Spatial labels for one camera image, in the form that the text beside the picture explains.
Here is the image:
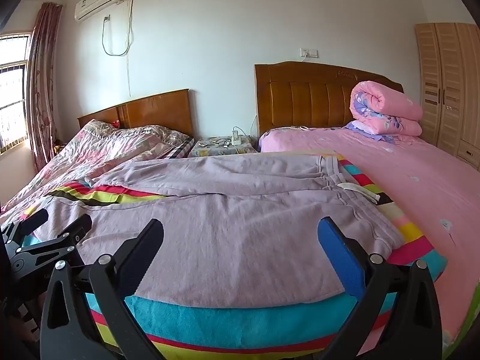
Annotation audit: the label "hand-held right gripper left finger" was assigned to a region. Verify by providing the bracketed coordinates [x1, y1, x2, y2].
[39, 217, 166, 360]

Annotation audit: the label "plain wooden headboard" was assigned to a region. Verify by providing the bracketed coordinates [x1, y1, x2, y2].
[77, 89, 196, 139]

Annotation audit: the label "pink floral curtain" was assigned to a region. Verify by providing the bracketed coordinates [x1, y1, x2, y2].
[26, 2, 62, 175]

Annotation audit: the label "lilac pants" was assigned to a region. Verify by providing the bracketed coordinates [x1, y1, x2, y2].
[35, 154, 407, 304]

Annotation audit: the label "plaid bed sheet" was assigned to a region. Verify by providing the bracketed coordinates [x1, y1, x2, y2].
[165, 137, 196, 160]

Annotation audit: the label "striped colourful blanket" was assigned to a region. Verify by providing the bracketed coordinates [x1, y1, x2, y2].
[0, 152, 449, 360]

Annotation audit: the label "pink bed sheet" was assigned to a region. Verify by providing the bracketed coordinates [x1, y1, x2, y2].
[259, 124, 480, 349]

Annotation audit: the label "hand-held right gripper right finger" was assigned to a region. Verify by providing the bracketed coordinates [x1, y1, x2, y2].
[317, 215, 443, 360]

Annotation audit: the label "light wooden wardrobe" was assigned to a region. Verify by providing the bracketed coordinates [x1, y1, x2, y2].
[413, 22, 480, 169]

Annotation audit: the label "nightstand with patterned cover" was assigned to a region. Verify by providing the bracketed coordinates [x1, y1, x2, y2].
[187, 135, 259, 158]

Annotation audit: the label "ribbed wooden headboard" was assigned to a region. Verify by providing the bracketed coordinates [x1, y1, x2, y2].
[254, 61, 405, 139]

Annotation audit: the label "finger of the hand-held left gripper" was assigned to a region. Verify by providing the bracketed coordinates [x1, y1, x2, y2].
[11, 214, 93, 268]
[2, 208, 50, 241]

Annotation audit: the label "air conditioner power cord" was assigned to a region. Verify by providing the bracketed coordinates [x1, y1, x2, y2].
[102, 0, 135, 98]

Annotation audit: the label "rolled pink floral quilt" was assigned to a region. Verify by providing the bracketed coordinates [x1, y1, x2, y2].
[343, 80, 424, 143]

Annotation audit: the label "barred window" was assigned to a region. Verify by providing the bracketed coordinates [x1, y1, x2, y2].
[0, 32, 32, 156]

